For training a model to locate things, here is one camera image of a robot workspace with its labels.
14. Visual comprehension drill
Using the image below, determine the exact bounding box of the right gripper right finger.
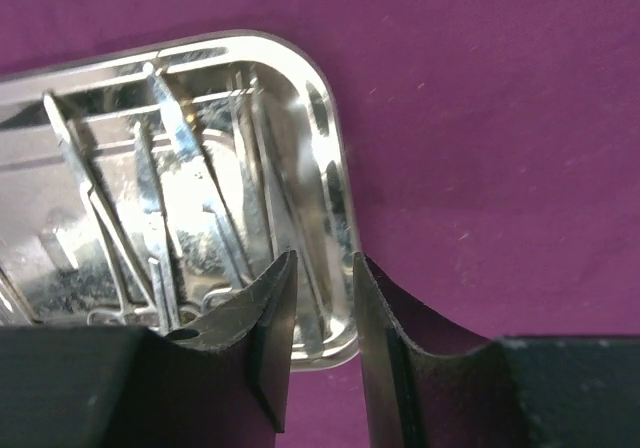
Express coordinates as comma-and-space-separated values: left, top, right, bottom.
354, 254, 639, 447

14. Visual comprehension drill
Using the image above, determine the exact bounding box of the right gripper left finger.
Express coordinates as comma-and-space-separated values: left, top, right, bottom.
1, 251, 298, 447

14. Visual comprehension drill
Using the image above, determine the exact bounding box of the stainless steel instrument tray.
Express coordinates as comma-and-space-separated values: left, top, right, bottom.
1, 31, 359, 371

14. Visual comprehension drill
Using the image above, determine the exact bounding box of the purple surgical drape cloth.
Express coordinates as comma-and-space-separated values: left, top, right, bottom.
0, 0, 640, 448

